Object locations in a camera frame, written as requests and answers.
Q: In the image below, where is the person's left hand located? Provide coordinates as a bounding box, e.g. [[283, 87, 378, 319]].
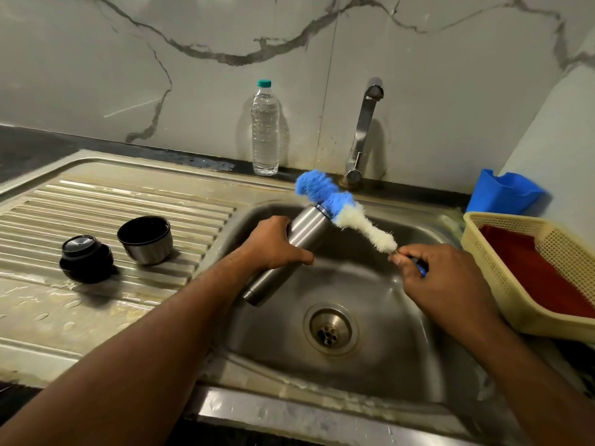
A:
[[238, 215, 315, 273]]

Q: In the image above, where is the person's right hand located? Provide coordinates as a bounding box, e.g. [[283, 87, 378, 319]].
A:
[[389, 243, 500, 332]]

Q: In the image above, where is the stainless steel flask bottle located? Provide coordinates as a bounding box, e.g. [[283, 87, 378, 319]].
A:
[[241, 204, 333, 307]]

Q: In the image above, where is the blue and white bottle brush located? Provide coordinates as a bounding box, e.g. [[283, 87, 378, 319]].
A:
[[295, 170, 427, 278]]

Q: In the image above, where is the person's left forearm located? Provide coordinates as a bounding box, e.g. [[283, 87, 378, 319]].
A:
[[0, 255, 254, 446]]

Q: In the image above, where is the person's right forearm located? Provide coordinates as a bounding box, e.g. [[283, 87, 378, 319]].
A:
[[465, 316, 595, 446]]

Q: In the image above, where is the sink drain strainer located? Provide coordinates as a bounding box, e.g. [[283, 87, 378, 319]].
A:
[[303, 302, 359, 356]]

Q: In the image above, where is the cream plastic basket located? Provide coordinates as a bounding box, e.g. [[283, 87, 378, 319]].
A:
[[461, 212, 595, 343]]

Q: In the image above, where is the blue plastic container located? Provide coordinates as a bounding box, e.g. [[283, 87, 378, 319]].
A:
[[466, 169, 545, 215]]

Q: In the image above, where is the clear plastic water bottle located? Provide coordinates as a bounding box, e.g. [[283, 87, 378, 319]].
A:
[[250, 79, 281, 176]]

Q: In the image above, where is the red cloth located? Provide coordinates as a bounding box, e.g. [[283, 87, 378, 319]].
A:
[[479, 225, 595, 320]]

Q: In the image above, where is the chrome sink faucet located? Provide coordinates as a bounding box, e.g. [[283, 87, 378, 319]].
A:
[[340, 77, 385, 187]]

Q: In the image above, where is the steel flask cup lid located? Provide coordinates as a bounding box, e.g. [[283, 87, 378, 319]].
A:
[[117, 216, 174, 266]]

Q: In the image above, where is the stainless steel sink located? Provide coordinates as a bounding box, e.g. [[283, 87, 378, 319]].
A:
[[0, 150, 526, 446]]

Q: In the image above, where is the black flask stopper lid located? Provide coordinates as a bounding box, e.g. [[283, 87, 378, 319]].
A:
[[59, 235, 115, 284]]

